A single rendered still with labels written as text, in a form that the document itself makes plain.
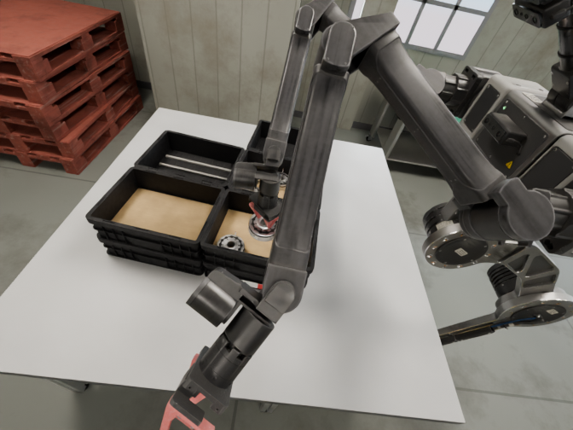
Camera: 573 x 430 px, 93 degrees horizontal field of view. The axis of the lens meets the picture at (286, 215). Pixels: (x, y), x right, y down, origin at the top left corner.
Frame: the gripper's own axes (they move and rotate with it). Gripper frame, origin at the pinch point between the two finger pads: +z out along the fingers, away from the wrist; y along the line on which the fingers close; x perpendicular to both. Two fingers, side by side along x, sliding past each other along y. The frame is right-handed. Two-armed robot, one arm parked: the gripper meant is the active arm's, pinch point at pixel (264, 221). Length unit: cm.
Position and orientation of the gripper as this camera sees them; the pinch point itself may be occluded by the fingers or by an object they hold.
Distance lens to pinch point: 87.8
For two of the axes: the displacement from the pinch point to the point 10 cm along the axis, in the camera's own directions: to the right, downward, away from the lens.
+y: 6.8, 6.2, -4.0
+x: 7.2, -4.6, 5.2
